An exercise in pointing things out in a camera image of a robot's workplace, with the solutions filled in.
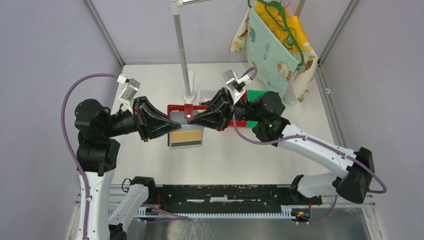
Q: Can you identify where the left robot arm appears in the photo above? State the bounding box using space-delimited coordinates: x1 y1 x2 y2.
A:
74 96 181 240

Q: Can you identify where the white cable duct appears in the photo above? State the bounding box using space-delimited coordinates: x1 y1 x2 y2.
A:
132 205 312 220

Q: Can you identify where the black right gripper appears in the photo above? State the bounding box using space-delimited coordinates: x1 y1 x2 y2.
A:
187 87 263 132

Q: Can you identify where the red leather card holder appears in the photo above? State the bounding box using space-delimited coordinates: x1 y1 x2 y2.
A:
167 104 208 149

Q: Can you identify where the mint cartoon cloth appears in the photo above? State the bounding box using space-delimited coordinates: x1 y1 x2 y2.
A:
245 8 299 98

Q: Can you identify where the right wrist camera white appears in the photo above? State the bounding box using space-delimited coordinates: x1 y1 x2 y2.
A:
222 67 258 105

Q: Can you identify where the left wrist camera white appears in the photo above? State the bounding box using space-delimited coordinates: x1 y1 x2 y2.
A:
117 74 141 111

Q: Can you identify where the green clothes hanger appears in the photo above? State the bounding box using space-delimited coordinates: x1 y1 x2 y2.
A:
245 0 312 70

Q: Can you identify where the red plastic bin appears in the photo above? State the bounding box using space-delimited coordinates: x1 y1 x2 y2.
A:
228 92 248 128

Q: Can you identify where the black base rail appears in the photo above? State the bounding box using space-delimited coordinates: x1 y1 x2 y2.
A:
145 184 323 214

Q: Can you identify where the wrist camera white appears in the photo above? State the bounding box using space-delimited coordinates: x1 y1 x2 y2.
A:
117 74 141 111
222 67 258 105

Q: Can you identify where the green plastic bin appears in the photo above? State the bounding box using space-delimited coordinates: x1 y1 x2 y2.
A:
246 89 267 128

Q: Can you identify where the yellow garment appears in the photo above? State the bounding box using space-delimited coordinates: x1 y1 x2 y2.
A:
254 0 313 54

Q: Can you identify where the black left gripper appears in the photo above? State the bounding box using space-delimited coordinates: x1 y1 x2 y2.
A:
104 93 182 139

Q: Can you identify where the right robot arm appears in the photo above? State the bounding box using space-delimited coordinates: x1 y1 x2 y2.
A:
189 88 376 204

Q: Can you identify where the white stand base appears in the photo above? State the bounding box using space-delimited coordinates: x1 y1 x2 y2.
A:
184 69 196 104

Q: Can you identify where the cream cartoon cloth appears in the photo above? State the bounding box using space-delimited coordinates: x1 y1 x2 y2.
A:
230 10 318 102

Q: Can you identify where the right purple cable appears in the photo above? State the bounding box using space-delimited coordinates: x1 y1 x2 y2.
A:
231 67 388 224

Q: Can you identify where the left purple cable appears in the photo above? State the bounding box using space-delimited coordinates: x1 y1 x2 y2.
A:
60 73 188 240

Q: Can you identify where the gold credit card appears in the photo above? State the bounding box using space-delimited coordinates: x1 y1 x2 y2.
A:
169 129 203 149

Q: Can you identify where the purple cable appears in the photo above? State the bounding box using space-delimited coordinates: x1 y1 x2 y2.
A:
60 73 188 240
231 67 388 224

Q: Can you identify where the white plastic bin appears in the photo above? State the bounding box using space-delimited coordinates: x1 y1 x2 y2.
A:
196 89 218 105

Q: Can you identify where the silver stand pole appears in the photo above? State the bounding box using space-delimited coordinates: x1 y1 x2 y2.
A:
170 0 190 94

